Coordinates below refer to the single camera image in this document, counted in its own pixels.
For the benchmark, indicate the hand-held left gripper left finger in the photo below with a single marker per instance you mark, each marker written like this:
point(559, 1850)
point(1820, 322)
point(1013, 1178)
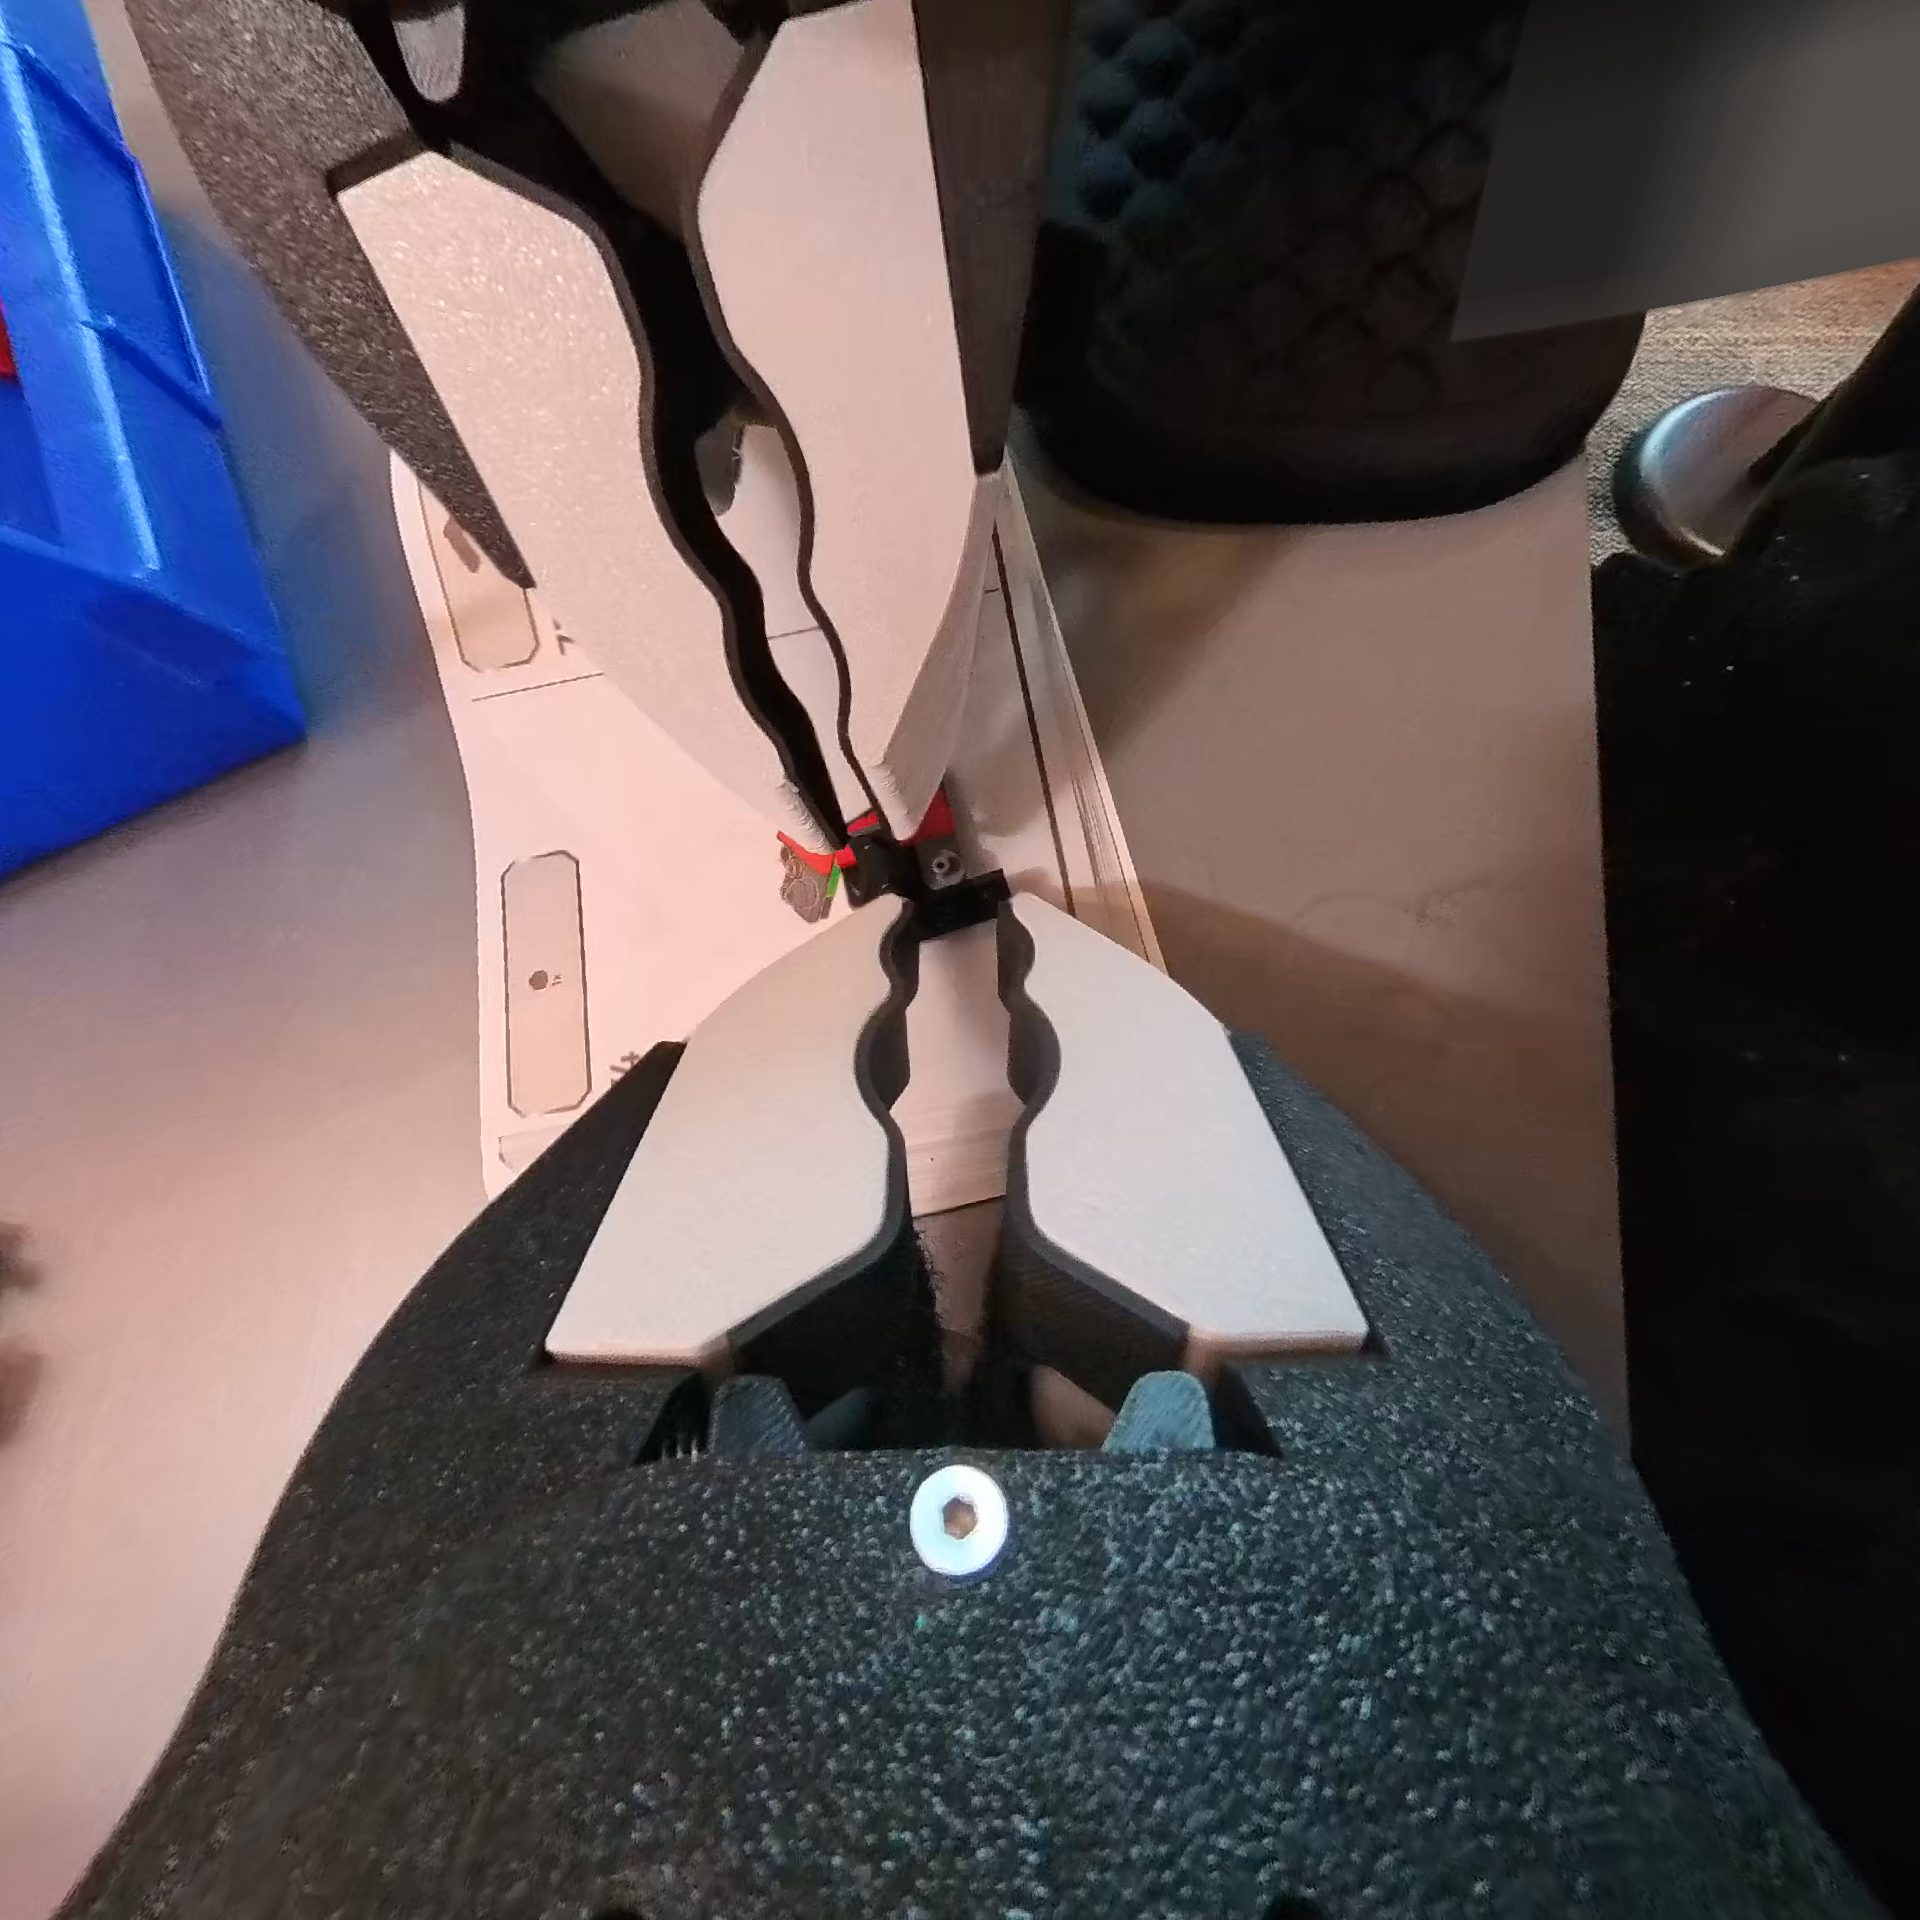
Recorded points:
point(751, 1170)

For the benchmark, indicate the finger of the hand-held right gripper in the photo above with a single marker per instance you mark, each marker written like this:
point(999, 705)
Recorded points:
point(872, 375)
point(554, 422)

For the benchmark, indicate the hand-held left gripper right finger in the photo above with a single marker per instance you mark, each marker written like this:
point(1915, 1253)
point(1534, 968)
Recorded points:
point(1185, 1186)

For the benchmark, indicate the small black red part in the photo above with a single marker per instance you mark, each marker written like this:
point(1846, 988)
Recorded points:
point(802, 854)

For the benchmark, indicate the black nut bracket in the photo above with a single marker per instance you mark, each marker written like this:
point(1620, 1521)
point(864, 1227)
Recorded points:
point(967, 901)

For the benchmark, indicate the stack of white paper sheets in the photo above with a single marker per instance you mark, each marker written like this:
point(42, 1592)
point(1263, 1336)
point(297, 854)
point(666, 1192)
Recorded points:
point(662, 901)

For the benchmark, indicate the blue plastic bin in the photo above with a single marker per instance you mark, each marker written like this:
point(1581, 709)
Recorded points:
point(134, 601)

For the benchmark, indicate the grey round metal knob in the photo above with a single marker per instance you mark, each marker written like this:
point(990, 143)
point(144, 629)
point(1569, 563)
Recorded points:
point(1696, 466)

